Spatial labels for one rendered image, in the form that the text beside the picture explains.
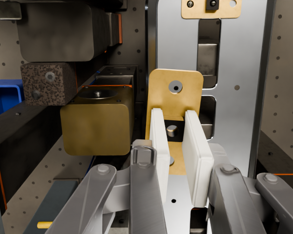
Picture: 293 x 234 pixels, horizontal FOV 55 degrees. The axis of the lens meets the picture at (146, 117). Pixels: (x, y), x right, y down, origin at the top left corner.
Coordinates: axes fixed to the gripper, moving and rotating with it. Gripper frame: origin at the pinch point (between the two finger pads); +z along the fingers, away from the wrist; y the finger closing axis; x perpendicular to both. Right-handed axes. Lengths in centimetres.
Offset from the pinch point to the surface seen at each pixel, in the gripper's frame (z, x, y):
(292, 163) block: 33.9, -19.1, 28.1
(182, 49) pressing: 27.2, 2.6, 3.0
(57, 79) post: 17.0, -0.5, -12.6
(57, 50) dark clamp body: 19.2, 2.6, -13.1
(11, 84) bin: 48, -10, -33
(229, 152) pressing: 26.3, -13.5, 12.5
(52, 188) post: 50, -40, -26
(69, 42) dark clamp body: 19.3, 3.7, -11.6
